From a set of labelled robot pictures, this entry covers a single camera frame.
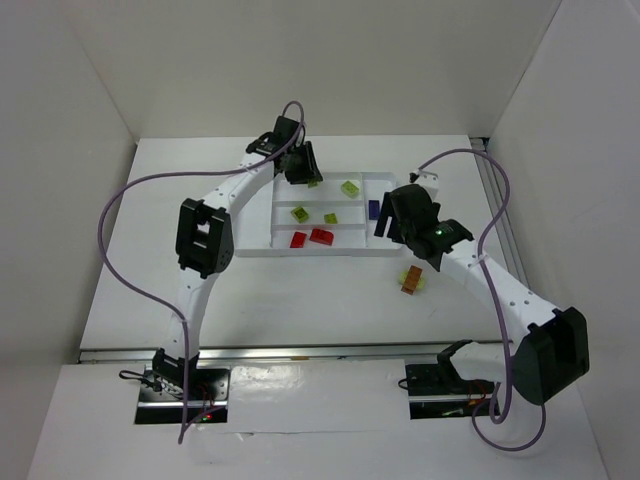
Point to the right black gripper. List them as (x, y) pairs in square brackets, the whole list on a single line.
[(393, 220)]

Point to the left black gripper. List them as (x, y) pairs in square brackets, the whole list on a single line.
[(305, 166)]

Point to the blue lego brick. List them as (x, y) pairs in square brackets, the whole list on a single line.
[(373, 210)]

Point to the small green lego brick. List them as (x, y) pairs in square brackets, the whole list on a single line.
[(330, 218)]

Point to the orange lego brick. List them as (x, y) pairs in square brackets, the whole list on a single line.
[(409, 287)]

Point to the red sloped lego brick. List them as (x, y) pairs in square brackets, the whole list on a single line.
[(322, 236)]

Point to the red curved lego piece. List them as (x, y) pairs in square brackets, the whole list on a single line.
[(298, 240)]

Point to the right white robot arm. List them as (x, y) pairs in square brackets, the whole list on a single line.
[(550, 344)]

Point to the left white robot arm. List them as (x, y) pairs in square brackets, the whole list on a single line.
[(205, 238)]

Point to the white divided sorting tray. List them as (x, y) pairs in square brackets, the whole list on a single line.
[(265, 226)]

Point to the aluminium right side rail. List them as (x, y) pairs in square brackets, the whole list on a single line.
[(494, 187)]

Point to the aluminium rail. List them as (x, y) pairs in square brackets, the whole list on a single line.
[(275, 353), (494, 187)]

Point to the aluminium front rail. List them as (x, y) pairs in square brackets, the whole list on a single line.
[(275, 353)]

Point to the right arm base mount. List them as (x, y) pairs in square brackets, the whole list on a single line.
[(432, 396)]

